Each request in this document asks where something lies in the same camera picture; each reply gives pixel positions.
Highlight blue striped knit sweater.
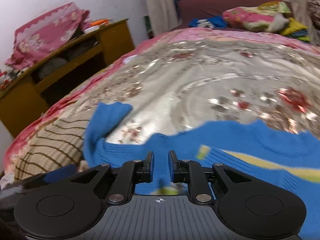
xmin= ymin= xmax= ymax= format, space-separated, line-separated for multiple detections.
xmin=83 ymin=102 xmax=319 ymax=239

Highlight blue clothes pile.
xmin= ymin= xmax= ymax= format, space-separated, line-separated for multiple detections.
xmin=188 ymin=16 xmax=228 ymax=29

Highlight yellow folded clothes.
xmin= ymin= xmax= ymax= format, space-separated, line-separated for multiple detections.
xmin=280 ymin=17 xmax=310 ymax=43

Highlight beige checked folded blanket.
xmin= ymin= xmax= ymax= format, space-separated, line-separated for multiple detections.
xmin=15 ymin=111 xmax=92 ymax=182

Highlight wooden desk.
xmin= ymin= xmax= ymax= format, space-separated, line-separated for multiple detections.
xmin=1 ymin=20 xmax=135 ymax=137

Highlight silver floral bedspread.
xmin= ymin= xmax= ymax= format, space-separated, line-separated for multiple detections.
xmin=4 ymin=28 xmax=319 ymax=183

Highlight pink floral cloth cover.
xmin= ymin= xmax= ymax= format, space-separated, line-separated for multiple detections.
xmin=5 ymin=2 xmax=91 ymax=70

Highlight orange object on desk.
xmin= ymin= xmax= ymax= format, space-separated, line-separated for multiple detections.
xmin=83 ymin=19 xmax=111 ymax=34

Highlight pink floral pillow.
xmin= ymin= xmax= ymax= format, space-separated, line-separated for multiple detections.
xmin=222 ymin=1 xmax=292 ymax=33

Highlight beige left curtain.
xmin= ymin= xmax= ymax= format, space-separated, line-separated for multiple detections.
xmin=146 ymin=0 xmax=179 ymax=36

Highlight brown floral bundle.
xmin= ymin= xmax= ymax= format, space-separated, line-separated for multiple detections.
xmin=307 ymin=0 xmax=320 ymax=29

